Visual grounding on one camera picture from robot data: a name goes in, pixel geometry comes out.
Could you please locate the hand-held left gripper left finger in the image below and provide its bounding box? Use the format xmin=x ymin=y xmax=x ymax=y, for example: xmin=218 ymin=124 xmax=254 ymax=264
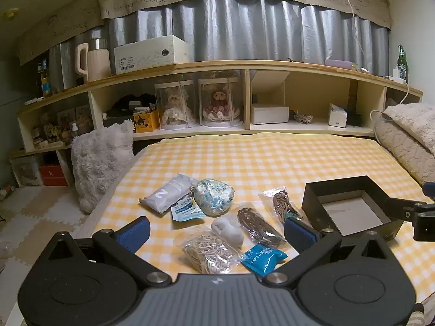
xmin=44 ymin=215 xmax=172 ymax=287

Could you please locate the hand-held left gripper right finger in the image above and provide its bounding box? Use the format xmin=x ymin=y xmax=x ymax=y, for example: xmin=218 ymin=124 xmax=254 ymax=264
xmin=262 ymin=217 xmax=396 ymax=286

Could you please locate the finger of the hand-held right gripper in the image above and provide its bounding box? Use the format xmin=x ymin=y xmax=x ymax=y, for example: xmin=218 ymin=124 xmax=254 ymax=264
xmin=384 ymin=195 xmax=435 ymax=222

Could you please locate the bagged cord with leaf pendant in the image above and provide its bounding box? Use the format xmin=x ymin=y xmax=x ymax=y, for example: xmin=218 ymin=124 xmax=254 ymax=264
xmin=259 ymin=186 xmax=305 ymax=223

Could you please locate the blue plastic packet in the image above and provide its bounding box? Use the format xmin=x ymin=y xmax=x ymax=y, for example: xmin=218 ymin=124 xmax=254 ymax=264
xmin=240 ymin=243 xmax=288 ymax=278

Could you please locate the black cardboard box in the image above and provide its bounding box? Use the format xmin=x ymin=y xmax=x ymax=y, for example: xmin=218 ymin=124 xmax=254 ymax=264
xmin=301 ymin=175 xmax=405 ymax=242

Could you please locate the white and blue packet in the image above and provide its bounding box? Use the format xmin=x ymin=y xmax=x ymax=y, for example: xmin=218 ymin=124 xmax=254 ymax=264
xmin=170 ymin=193 xmax=207 ymax=222

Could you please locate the white plastic item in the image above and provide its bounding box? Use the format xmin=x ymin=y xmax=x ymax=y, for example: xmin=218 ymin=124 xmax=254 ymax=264
xmin=211 ymin=215 xmax=244 ymax=248

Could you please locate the bagged beige cord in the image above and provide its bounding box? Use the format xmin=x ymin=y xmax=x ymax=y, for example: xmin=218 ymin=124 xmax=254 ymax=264
xmin=180 ymin=226 xmax=243 ymax=275

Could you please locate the grey plastic packet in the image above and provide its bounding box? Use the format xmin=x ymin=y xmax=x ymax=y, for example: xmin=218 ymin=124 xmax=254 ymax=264
xmin=139 ymin=173 xmax=199 ymax=215

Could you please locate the beige quilted blanket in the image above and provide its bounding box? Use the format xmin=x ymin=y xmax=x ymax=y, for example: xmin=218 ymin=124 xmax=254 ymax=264
xmin=373 ymin=119 xmax=435 ymax=187

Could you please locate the yellow checked blanket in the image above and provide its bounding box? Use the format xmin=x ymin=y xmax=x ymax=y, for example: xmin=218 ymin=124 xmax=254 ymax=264
xmin=73 ymin=132 xmax=435 ymax=306

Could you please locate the grey fluffy pillow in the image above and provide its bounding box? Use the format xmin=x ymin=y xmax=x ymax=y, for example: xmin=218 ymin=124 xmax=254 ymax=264
xmin=71 ymin=120 xmax=135 ymax=214

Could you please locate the blue floral fabric pouch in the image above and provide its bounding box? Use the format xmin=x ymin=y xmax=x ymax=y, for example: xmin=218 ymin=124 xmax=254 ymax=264
xmin=193 ymin=179 xmax=235 ymax=217

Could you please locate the cream fluffy pillow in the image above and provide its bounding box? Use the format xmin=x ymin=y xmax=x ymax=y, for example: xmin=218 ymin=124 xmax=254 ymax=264
xmin=383 ymin=103 xmax=435 ymax=158

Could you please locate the red storage box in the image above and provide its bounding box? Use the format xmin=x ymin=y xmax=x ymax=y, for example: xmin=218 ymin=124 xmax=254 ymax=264
xmin=39 ymin=165 xmax=69 ymax=187

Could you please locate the beige foam floor mat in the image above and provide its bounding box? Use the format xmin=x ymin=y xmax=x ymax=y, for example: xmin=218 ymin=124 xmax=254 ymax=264
xmin=0 ymin=185 xmax=89 ymax=326

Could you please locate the yellow printed box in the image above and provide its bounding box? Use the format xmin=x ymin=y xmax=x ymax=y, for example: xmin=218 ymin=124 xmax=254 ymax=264
xmin=133 ymin=109 xmax=160 ymax=133

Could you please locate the white tissue box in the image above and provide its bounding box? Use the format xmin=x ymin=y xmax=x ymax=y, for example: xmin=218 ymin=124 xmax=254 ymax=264
xmin=328 ymin=104 xmax=348 ymax=128

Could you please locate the clear storage box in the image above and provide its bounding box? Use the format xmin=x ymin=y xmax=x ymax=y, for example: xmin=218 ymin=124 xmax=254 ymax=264
xmin=10 ymin=158 xmax=43 ymax=187

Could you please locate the plain white box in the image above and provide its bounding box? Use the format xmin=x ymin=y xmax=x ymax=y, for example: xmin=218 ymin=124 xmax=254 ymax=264
xmin=251 ymin=103 xmax=289 ymax=125

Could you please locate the brown picture card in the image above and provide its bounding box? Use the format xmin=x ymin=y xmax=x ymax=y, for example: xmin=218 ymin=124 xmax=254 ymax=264
xmin=57 ymin=108 xmax=76 ymax=134
xmin=75 ymin=105 xmax=92 ymax=127

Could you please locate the cream dress doll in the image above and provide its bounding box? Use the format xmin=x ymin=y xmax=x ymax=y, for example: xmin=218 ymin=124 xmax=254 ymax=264
xmin=161 ymin=88 xmax=189 ymax=126

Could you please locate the clear doll display case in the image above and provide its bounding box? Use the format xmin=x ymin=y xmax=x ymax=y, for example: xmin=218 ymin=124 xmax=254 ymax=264
xmin=198 ymin=77 xmax=244 ymax=128
xmin=154 ymin=81 xmax=198 ymax=130

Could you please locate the green glass bottle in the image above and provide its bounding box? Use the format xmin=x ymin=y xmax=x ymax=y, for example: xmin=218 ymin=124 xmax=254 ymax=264
xmin=397 ymin=45 xmax=409 ymax=84

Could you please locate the red dress doll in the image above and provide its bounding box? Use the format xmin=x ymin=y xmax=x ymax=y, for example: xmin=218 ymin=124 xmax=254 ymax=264
xmin=203 ymin=90 xmax=241 ymax=122

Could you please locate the purple flat box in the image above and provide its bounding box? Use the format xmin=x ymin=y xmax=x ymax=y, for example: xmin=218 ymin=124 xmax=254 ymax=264
xmin=324 ymin=59 xmax=354 ymax=69

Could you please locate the beige thermos jug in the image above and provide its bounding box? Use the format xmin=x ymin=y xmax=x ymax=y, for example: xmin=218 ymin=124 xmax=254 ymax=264
xmin=75 ymin=38 xmax=112 ymax=84

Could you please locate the yellow label glass bottle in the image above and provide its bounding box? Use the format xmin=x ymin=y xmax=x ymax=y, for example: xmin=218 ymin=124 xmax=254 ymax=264
xmin=40 ymin=59 xmax=53 ymax=97

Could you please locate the white shoe box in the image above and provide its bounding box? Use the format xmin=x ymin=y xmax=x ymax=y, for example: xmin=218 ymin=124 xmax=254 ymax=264
xmin=114 ymin=35 xmax=190 ymax=75

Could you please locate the wooden shelf unit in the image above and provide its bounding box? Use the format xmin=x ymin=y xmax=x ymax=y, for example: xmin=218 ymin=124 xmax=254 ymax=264
xmin=10 ymin=59 xmax=424 ymax=187

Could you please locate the silver curtain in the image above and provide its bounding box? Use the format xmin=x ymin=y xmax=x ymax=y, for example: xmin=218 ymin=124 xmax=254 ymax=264
xmin=48 ymin=0 xmax=390 ymax=92

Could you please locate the bagged dark brown cord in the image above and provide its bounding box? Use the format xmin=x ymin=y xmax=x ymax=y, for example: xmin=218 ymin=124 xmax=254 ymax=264
xmin=236 ymin=203 xmax=288 ymax=248

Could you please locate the coiled rope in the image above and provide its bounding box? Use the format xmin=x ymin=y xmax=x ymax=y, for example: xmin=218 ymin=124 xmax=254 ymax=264
xmin=293 ymin=110 xmax=314 ymax=124

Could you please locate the white charger cable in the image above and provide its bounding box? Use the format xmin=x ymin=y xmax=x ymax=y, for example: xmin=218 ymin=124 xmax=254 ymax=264
xmin=370 ymin=81 xmax=410 ymax=136

